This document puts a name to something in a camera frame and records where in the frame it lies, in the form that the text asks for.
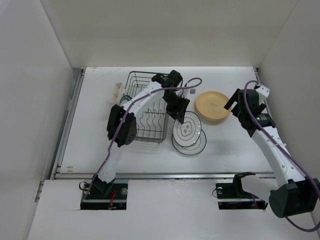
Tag white black-rimmed plate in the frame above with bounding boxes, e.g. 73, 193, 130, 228
172, 111, 202, 147
171, 130, 207, 156

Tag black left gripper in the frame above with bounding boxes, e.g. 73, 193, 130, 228
162, 92, 189, 124

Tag aluminium rail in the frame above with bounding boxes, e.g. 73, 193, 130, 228
48, 172, 276, 180

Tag cream cutlery holder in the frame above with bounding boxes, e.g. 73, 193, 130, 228
110, 82, 127, 105

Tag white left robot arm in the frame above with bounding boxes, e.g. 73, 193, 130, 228
92, 70, 190, 199

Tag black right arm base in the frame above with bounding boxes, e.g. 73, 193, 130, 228
211, 172, 268, 211

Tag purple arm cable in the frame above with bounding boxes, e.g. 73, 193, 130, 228
82, 77, 203, 201
243, 79, 320, 233

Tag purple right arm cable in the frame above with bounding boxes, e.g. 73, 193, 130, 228
243, 79, 320, 233

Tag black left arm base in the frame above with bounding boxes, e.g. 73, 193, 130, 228
78, 179, 129, 211

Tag grey wire dish rack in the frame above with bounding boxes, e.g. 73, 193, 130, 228
125, 71, 169, 144

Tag white green-rimmed plate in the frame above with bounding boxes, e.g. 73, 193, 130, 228
119, 94, 132, 106

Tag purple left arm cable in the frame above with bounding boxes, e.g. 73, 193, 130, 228
82, 77, 203, 201

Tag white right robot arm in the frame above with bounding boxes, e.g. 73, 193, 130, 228
224, 85, 320, 218

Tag yellow plate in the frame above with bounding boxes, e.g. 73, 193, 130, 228
195, 91, 231, 122

